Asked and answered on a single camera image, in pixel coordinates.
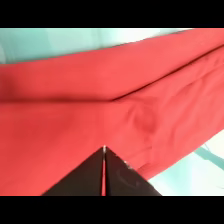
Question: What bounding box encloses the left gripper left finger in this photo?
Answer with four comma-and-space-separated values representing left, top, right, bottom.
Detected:
42, 146, 105, 197

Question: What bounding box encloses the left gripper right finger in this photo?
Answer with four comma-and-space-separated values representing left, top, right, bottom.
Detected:
104, 145, 163, 197

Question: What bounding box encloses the red garment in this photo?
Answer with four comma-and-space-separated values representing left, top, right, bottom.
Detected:
0, 27, 224, 197

